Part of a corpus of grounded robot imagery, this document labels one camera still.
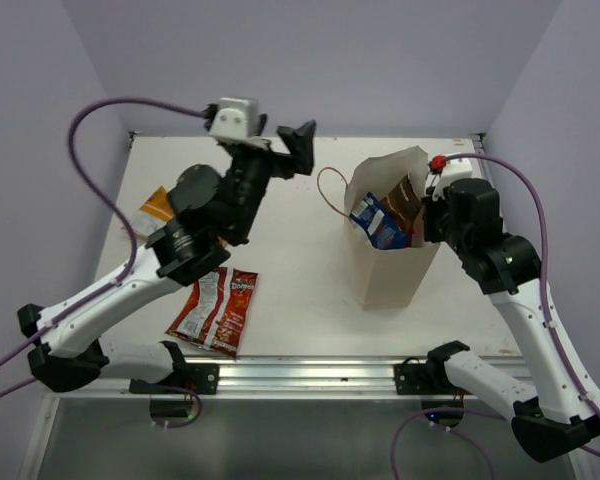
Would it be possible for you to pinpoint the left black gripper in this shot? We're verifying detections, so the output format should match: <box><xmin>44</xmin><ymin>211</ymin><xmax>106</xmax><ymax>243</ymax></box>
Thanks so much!
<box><xmin>233</xmin><ymin>115</ymin><xmax>319</xmax><ymax>240</ymax></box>

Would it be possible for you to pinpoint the brown snack bag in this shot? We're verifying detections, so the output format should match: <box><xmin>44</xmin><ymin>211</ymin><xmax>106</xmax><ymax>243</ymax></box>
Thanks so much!
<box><xmin>380</xmin><ymin>175</ymin><xmax>422</xmax><ymax>234</ymax></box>

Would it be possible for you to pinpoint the pink snack bag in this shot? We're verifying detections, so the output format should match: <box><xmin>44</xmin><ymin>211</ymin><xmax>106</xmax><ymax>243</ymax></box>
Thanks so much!
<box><xmin>405</xmin><ymin>229</ymin><xmax>414</xmax><ymax>248</ymax></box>

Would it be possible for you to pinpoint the blue Burts crisps bag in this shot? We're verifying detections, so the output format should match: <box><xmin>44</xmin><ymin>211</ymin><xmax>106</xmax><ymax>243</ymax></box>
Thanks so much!
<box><xmin>349</xmin><ymin>192</ymin><xmax>411</xmax><ymax>250</ymax></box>

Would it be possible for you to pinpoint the beige paper bag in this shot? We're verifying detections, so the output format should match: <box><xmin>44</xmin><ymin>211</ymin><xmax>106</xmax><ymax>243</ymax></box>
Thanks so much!
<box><xmin>323</xmin><ymin>146</ymin><xmax>439</xmax><ymax>310</ymax></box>

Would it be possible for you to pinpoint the red Doritos bag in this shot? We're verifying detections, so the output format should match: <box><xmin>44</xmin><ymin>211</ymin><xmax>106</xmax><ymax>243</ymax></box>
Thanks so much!
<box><xmin>166</xmin><ymin>267</ymin><xmax>259</xmax><ymax>358</ymax></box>

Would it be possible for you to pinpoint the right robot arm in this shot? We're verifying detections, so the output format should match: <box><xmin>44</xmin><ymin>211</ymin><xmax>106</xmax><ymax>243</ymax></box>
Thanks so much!
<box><xmin>423</xmin><ymin>178</ymin><xmax>600</xmax><ymax>462</ymax></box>

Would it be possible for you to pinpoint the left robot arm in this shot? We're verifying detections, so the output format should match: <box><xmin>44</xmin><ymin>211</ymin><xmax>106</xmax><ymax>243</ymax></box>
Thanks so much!
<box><xmin>18</xmin><ymin>120</ymin><xmax>317</xmax><ymax>393</ymax></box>

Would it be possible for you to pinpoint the orange snack bag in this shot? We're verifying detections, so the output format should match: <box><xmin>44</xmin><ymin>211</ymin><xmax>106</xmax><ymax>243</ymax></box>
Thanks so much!
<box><xmin>130</xmin><ymin>186</ymin><xmax>174</xmax><ymax>239</ymax></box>

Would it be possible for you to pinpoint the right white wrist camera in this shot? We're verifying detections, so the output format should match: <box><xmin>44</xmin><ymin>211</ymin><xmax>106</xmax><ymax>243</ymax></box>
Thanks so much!
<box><xmin>425</xmin><ymin>155</ymin><xmax>473</xmax><ymax>201</ymax></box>

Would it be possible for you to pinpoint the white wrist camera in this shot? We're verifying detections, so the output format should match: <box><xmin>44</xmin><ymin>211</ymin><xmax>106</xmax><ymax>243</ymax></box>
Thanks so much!
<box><xmin>204</xmin><ymin>97</ymin><xmax>271</xmax><ymax>153</ymax></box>
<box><xmin>425</xmin><ymin>155</ymin><xmax>473</xmax><ymax>201</ymax></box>

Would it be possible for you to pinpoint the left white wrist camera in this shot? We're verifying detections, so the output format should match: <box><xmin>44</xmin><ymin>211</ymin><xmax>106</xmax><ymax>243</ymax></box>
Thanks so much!
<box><xmin>204</xmin><ymin>97</ymin><xmax>271</xmax><ymax>153</ymax></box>

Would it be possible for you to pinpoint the right black base bracket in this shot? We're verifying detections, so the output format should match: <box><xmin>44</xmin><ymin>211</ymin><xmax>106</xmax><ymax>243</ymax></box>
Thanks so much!
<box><xmin>393</xmin><ymin>357</ymin><xmax>455</xmax><ymax>395</ymax></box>

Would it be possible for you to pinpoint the black base bracket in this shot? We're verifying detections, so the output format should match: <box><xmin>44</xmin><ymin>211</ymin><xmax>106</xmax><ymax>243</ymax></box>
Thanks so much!
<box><xmin>393</xmin><ymin>357</ymin><xmax>455</xmax><ymax>395</ymax></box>
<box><xmin>129</xmin><ymin>363</ymin><xmax>219</xmax><ymax>395</ymax></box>

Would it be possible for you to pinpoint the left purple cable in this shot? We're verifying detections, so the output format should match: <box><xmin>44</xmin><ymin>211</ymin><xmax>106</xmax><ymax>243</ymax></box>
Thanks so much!
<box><xmin>0</xmin><ymin>97</ymin><xmax>211</xmax><ymax>411</ymax></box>

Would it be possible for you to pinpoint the purple cable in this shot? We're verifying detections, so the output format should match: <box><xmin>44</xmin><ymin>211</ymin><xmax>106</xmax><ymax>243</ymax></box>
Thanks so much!
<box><xmin>0</xmin><ymin>97</ymin><xmax>211</xmax><ymax>411</ymax></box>
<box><xmin>444</xmin><ymin>151</ymin><xmax>600</xmax><ymax>464</ymax></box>

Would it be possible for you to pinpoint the aluminium mounting rail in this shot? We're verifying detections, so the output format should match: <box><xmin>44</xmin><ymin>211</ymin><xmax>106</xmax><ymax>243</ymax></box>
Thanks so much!
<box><xmin>94</xmin><ymin>355</ymin><xmax>529</xmax><ymax>401</ymax></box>

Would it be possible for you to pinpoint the left black base bracket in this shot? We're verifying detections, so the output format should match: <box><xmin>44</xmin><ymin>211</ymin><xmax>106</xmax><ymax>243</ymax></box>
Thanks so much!
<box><xmin>129</xmin><ymin>363</ymin><xmax>219</xmax><ymax>395</ymax></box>

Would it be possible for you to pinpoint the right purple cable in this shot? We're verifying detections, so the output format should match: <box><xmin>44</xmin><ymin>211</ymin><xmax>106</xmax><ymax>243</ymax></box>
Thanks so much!
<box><xmin>444</xmin><ymin>151</ymin><xmax>600</xmax><ymax>464</ymax></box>

